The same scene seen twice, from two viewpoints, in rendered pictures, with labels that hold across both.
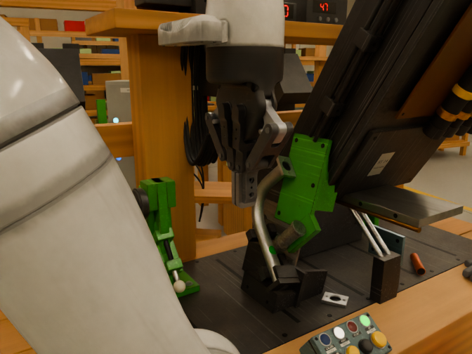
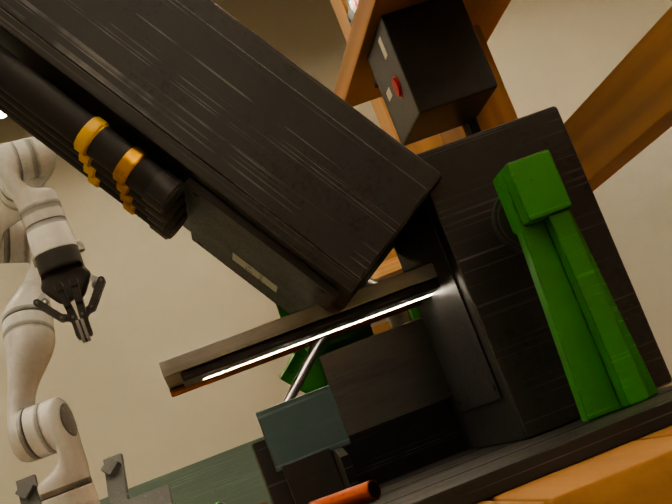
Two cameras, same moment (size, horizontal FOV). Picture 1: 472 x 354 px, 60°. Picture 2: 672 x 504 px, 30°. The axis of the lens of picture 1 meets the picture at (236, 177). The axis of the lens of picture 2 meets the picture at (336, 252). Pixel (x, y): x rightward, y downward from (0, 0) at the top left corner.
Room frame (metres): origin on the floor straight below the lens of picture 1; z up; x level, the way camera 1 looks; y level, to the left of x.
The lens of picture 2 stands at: (1.64, -1.71, 0.96)
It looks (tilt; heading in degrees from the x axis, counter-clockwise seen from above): 9 degrees up; 114
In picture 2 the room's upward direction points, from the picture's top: 21 degrees counter-clockwise
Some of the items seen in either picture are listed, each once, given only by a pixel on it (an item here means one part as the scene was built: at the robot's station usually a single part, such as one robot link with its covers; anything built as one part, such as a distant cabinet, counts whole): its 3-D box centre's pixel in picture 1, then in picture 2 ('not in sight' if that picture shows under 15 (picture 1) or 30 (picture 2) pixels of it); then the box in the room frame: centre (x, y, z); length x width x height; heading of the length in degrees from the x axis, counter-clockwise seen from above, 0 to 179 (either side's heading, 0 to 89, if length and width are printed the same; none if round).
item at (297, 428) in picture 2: (384, 256); (312, 454); (0.93, -0.37, 0.97); 0.10 x 0.02 x 0.14; 33
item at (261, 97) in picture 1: (244, 90); (63, 274); (0.41, -0.01, 1.40); 0.08 x 0.08 x 0.09
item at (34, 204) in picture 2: not in sight; (26, 183); (0.41, -0.02, 1.57); 0.09 x 0.07 x 0.15; 49
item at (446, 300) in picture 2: (309, 187); (510, 289); (1.19, -0.22, 1.07); 0.30 x 0.18 x 0.34; 123
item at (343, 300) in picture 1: (335, 299); not in sight; (0.84, -0.23, 0.90); 0.06 x 0.04 x 0.01; 66
